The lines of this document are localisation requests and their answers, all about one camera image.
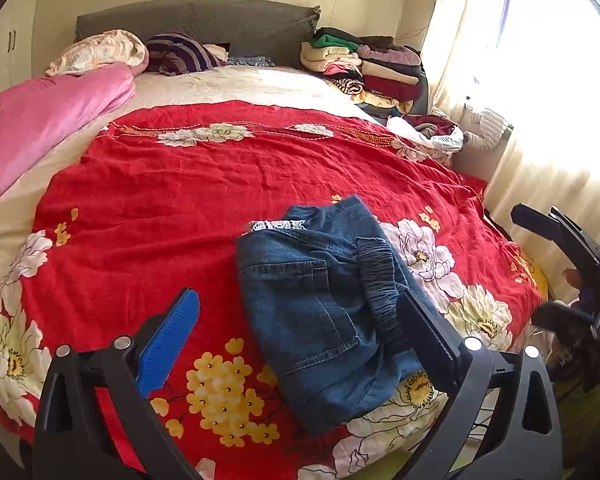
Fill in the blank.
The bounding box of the blue denim pants lace trim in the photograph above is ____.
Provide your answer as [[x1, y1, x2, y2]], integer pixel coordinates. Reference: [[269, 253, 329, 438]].
[[237, 196, 435, 436]]

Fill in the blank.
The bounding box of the red floral bed cover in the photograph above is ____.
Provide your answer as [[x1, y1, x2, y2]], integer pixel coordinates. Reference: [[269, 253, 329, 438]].
[[0, 101, 542, 479]]

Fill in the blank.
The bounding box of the floral cream pillow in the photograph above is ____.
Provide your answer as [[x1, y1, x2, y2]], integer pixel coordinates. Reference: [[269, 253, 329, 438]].
[[44, 29, 149, 77]]

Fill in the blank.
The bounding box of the purple striped pillow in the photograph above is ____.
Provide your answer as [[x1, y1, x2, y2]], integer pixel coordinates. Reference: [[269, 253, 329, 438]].
[[145, 32, 226, 77]]

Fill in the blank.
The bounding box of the grey padded headboard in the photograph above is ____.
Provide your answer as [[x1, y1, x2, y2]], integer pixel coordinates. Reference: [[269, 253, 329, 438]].
[[74, 0, 321, 68]]

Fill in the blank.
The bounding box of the loose pile of clothes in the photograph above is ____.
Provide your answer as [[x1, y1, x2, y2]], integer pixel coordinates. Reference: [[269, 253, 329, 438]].
[[386, 115, 465, 154]]

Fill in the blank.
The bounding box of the cream curtain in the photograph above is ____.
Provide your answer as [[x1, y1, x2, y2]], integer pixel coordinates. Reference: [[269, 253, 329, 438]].
[[419, 0, 600, 306]]

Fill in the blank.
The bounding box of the stack of folded clothes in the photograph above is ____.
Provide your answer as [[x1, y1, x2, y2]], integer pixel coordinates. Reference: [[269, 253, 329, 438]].
[[300, 27, 429, 124]]

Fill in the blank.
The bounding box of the pink quilt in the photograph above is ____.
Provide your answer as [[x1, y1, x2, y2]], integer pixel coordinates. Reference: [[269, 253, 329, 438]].
[[0, 63, 135, 196]]

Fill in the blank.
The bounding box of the white wardrobe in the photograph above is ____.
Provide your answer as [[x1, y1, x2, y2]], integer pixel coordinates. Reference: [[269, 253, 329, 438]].
[[0, 0, 38, 92]]

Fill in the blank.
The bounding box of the white knitted garment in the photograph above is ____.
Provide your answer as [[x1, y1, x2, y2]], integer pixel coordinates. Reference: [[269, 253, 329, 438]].
[[463, 105, 513, 152]]

